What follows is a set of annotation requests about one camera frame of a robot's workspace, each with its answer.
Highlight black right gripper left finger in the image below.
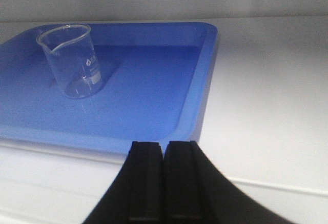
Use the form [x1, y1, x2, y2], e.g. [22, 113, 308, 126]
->
[84, 141, 163, 223]

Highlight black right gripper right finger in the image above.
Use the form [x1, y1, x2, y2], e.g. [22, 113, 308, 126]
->
[165, 141, 282, 223]

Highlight clear glass beaker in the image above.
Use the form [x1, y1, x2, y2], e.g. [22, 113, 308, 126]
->
[36, 24, 103, 99]

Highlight blue plastic tray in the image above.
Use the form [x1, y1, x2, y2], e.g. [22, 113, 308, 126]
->
[1, 22, 219, 154]

